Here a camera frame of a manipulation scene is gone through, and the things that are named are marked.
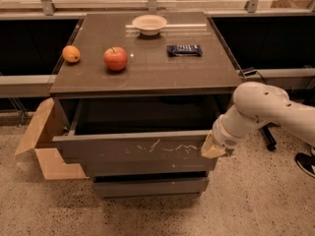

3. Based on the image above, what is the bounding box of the black stand leg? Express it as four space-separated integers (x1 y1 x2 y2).
261 126 277 151

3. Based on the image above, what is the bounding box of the black and white shoe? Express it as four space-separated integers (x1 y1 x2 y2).
295 147 315 178

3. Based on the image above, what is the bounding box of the orange fruit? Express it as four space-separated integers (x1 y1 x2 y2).
62 45 81 63

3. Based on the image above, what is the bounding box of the red apple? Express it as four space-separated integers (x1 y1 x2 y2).
103 47 128 72

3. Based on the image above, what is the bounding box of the cardboard box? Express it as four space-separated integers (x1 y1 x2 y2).
15 98 88 180

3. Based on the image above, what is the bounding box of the grey drawer cabinet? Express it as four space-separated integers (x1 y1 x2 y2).
50 12 241 184

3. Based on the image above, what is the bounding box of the black cable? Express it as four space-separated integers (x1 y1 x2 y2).
237 66 269 86

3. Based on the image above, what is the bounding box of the grey bottom drawer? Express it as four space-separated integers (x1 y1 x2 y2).
93 177 209 198

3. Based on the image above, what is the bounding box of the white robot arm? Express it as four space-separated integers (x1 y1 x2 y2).
201 82 315 158

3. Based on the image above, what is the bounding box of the grey drawer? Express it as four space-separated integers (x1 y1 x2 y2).
93 177 209 198
54 95 214 178

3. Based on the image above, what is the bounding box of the grey top drawer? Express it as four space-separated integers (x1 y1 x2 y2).
54 95 214 178

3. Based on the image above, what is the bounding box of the white bowl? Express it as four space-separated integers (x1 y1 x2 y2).
132 15 167 35

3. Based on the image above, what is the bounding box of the blue snack bar wrapper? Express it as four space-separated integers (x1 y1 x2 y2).
166 44 203 56

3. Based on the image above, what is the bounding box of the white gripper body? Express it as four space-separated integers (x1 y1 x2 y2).
212 118 236 154

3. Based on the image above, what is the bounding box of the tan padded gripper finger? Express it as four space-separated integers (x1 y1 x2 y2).
201 131 225 159

